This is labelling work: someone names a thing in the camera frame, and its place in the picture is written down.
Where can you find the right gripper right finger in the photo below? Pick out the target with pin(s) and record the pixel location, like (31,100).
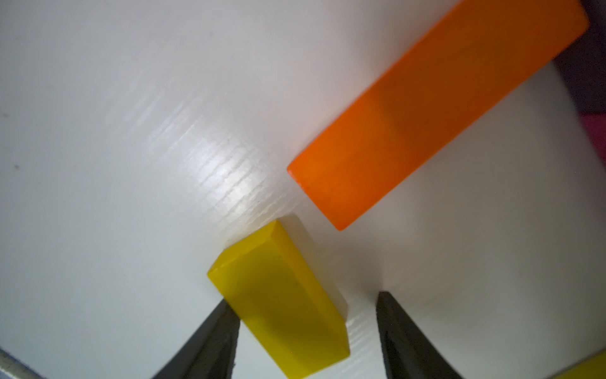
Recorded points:
(407,352)

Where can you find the magenta block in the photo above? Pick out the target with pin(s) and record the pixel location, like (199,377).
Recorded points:
(594,125)

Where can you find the aluminium front rail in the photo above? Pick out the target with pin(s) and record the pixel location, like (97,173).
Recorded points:
(12,368)

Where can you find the short yellow block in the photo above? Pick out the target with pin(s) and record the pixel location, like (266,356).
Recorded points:
(593,367)

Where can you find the purple block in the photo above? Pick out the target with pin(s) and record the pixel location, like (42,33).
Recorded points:
(582,65)

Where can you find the orange long block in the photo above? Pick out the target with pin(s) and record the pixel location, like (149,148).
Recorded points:
(474,57)

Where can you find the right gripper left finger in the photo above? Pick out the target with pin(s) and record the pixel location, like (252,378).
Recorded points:
(210,351)

